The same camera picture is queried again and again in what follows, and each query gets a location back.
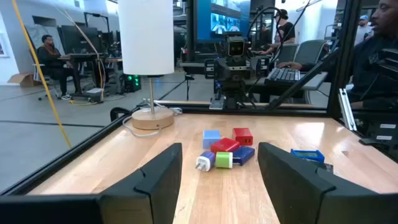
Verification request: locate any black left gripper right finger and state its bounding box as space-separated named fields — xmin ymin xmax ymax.
xmin=257 ymin=142 xmax=377 ymax=224

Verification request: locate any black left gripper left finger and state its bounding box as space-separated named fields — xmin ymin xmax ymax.
xmin=99 ymin=142 xmax=183 ymax=224

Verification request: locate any blue framed small display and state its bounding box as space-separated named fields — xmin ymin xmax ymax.
xmin=290 ymin=148 xmax=325 ymax=164

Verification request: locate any dark blue charger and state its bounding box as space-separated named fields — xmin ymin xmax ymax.
xmin=232 ymin=146 xmax=256 ymax=166

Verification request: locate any purple and white charger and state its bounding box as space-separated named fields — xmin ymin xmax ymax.
xmin=195 ymin=151 xmax=216 ymax=172

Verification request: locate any light blue charger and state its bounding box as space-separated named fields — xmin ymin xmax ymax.
xmin=202 ymin=129 xmax=222 ymax=150

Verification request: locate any green and white charger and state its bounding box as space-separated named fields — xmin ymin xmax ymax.
xmin=215 ymin=151 xmax=233 ymax=169

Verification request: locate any grey office chair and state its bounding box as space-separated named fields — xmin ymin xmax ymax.
xmin=294 ymin=39 xmax=328 ymax=66
xmin=275 ymin=43 xmax=299 ymax=65

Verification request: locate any black office desk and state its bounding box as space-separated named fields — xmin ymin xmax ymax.
xmin=58 ymin=52 xmax=105 ymax=98

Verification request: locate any black keyboard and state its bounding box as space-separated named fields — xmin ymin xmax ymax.
xmin=266 ymin=67 xmax=302 ymax=85

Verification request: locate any large blue screen monitor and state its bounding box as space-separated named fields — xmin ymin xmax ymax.
xmin=195 ymin=0 xmax=252 ymax=43

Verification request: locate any person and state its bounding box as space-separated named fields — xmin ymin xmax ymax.
xmin=277 ymin=0 xmax=398 ymax=110
xmin=354 ymin=14 xmax=374 ymax=46
xmin=257 ymin=8 xmax=296 ymax=56
xmin=36 ymin=34 xmax=75 ymax=101

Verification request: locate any dark grey desk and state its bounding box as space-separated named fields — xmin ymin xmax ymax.
xmin=264 ymin=70 xmax=329 ymax=91

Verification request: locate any white shade wooden base lamp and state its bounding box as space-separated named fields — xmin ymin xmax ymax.
xmin=117 ymin=0 xmax=175 ymax=131

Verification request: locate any black computer with green lights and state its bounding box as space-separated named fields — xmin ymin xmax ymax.
xmin=124 ymin=73 xmax=142 ymax=93

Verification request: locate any grey floor power box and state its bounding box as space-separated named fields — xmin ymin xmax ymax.
xmin=85 ymin=88 xmax=105 ymax=104

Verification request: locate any black desk monitor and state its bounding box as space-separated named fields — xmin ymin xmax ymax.
xmin=60 ymin=25 xmax=101 ymax=54

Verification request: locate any cardboard box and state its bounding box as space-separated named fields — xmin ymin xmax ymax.
xmin=7 ymin=72 xmax=43 ymax=88

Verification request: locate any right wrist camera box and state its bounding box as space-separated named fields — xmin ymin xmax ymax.
xmin=225 ymin=34 xmax=247 ymax=58

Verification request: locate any white lamp cable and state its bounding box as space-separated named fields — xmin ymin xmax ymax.
xmin=122 ymin=114 xmax=163 ymax=138

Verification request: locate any black looped floor cable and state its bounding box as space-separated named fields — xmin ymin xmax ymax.
xmin=109 ymin=106 xmax=132 ymax=123

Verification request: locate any silver metal bracket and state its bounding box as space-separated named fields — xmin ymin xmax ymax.
xmin=338 ymin=88 xmax=358 ymax=132

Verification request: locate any yellow hanging cable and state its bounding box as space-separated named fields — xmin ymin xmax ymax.
xmin=11 ymin=0 xmax=73 ymax=149

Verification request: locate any framed wall picture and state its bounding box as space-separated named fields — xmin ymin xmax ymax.
xmin=0 ymin=32 xmax=9 ymax=58

